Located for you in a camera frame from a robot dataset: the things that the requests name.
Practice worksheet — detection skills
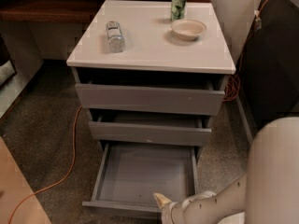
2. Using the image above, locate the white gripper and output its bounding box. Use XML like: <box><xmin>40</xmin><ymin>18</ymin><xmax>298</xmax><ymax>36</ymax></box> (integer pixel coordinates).
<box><xmin>153</xmin><ymin>193</ymin><xmax>185</xmax><ymax>224</ymax></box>

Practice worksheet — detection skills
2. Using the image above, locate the grey bottom drawer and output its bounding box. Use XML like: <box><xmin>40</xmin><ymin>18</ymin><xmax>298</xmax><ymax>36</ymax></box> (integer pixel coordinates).
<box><xmin>83</xmin><ymin>143</ymin><xmax>197</xmax><ymax>219</ymax></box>

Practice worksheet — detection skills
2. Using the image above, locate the grey drawer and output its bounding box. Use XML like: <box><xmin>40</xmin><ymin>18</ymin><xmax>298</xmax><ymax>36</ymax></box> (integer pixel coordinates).
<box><xmin>75</xmin><ymin>83</ymin><xmax>224</xmax><ymax>116</ymax></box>
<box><xmin>83</xmin><ymin>143</ymin><xmax>197</xmax><ymax>219</ymax></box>
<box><xmin>89</xmin><ymin>112</ymin><xmax>211</xmax><ymax>147</ymax></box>

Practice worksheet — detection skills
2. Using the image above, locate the clear blue plastic bottle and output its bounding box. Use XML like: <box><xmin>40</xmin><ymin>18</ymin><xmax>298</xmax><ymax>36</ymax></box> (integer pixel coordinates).
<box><xmin>106</xmin><ymin>21</ymin><xmax>125</xmax><ymax>53</ymax></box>

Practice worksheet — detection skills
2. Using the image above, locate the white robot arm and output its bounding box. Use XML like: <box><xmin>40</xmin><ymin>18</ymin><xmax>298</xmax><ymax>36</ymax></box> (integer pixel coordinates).
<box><xmin>154</xmin><ymin>117</ymin><xmax>299</xmax><ymax>224</ymax></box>

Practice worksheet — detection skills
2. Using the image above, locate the grey middle drawer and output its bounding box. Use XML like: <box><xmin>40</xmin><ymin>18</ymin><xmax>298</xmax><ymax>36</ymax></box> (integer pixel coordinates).
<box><xmin>89</xmin><ymin>112</ymin><xmax>211</xmax><ymax>147</ymax></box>

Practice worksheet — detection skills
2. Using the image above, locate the grey top drawer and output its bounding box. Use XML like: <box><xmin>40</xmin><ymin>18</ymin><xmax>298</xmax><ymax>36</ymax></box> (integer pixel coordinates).
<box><xmin>75</xmin><ymin>83</ymin><xmax>224</xmax><ymax>116</ymax></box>

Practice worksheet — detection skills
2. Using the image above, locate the white top drawer cabinet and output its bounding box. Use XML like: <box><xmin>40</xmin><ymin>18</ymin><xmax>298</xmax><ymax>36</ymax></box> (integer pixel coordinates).
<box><xmin>65</xmin><ymin>0</ymin><xmax>236</xmax><ymax>161</ymax></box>

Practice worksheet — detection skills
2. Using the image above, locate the white paper bowl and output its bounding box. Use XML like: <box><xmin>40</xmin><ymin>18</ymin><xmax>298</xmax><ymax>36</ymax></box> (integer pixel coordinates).
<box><xmin>171</xmin><ymin>20</ymin><xmax>206</xmax><ymax>41</ymax></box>

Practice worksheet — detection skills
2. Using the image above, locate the green soda can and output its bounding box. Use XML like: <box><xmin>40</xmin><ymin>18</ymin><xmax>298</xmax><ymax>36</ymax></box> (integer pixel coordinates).
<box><xmin>171</xmin><ymin>0</ymin><xmax>187</xmax><ymax>21</ymax></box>

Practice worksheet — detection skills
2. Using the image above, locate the dark object at left edge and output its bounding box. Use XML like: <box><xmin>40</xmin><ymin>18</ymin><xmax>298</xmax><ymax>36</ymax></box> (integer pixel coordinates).
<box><xmin>0</xmin><ymin>36</ymin><xmax>16</xmax><ymax>87</ymax></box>

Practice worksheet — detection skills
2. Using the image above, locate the dark wooden shelf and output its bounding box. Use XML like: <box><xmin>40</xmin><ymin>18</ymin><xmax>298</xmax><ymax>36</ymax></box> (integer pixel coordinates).
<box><xmin>0</xmin><ymin>0</ymin><xmax>211</xmax><ymax>24</ymax></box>

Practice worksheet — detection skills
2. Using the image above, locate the orange extension cable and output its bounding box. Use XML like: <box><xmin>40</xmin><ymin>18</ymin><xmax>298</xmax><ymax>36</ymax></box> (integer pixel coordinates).
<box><xmin>7</xmin><ymin>0</ymin><xmax>299</xmax><ymax>224</ymax></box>

